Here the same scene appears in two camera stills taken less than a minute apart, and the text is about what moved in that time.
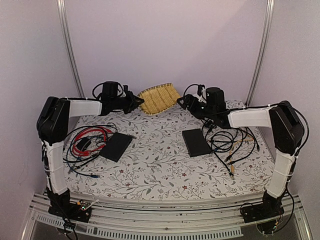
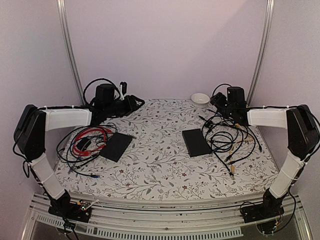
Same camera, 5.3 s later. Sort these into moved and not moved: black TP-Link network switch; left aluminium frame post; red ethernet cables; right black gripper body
Moved: right black gripper body
Not moved: black TP-Link network switch; left aluminium frame post; red ethernet cables
